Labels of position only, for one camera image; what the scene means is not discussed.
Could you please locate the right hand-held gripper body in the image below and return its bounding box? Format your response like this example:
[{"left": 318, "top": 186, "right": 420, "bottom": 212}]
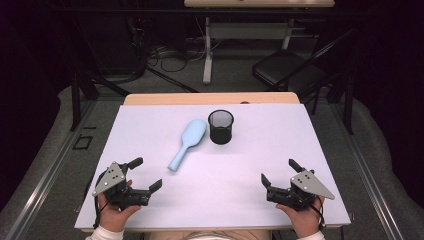
[{"left": 266, "top": 168, "right": 336, "bottom": 212}]

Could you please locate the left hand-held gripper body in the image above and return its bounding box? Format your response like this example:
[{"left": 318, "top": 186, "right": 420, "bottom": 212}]
[{"left": 92, "top": 161, "right": 153, "bottom": 211}]

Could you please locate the light blue hairbrush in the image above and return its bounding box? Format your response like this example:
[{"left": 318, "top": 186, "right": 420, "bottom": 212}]
[{"left": 167, "top": 118, "right": 208, "bottom": 173}]

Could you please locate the black mesh cup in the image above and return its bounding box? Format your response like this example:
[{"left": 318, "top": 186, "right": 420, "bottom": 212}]
[{"left": 207, "top": 109, "right": 235, "bottom": 146}]

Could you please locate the person's left hand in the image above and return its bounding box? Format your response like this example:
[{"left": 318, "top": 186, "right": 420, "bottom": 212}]
[{"left": 98, "top": 179, "right": 142, "bottom": 233}]

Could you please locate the person's right hand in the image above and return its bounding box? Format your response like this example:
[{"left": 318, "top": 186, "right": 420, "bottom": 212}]
[{"left": 275, "top": 196, "right": 325, "bottom": 239}]

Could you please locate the white table mat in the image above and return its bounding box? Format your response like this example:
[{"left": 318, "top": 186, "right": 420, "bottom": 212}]
[{"left": 74, "top": 103, "right": 352, "bottom": 231}]

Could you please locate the person's torso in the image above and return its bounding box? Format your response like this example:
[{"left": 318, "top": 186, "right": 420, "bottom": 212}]
[{"left": 143, "top": 229, "right": 273, "bottom": 240}]

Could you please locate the black metal stand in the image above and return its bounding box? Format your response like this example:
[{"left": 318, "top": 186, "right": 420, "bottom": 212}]
[
  {"left": 328, "top": 71, "right": 355, "bottom": 136},
  {"left": 69, "top": 71, "right": 132, "bottom": 132}
]

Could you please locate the black folding chair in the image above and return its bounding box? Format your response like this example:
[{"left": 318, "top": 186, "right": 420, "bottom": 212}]
[{"left": 251, "top": 28, "right": 358, "bottom": 116}]

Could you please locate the white-legged desk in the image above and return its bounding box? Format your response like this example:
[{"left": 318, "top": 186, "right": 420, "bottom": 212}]
[{"left": 183, "top": 0, "right": 336, "bottom": 86}]

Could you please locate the black horizontal metal bar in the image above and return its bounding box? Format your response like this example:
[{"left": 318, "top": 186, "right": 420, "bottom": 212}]
[{"left": 49, "top": 7, "right": 368, "bottom": 17}]

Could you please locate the left hand-held gripper cable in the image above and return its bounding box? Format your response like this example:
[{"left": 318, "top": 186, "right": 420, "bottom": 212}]
[{"left": 93, "top": 173, "right": 112, "bottom": 230}]

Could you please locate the hand-held gripper cable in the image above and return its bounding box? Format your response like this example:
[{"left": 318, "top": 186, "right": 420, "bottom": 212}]
[
  {"left": 309, "top": 195, "right": 326, "bottom": 232},
  {"left": 93, "top": 173, "right": 112, "bottom": 230}
]

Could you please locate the right hand-held gripper cable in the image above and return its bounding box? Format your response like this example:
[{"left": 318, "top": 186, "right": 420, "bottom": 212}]
[{"left": 309, "top": 195, "right": 326, "bottom": 232}]

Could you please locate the metal floor rail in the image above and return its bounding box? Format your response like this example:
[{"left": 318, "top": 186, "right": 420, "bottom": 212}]
[
  {"left": 329, "top": 103, "right": 405, "bottom": 240},
  {"left": 4, "top": 99, "right": 98, "bottom": 240}
]

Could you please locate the tangle of floor cables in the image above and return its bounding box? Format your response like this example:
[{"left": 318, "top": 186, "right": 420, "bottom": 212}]
[{"left": 146, "top": 41, "right": 209, "bottom": 73}]

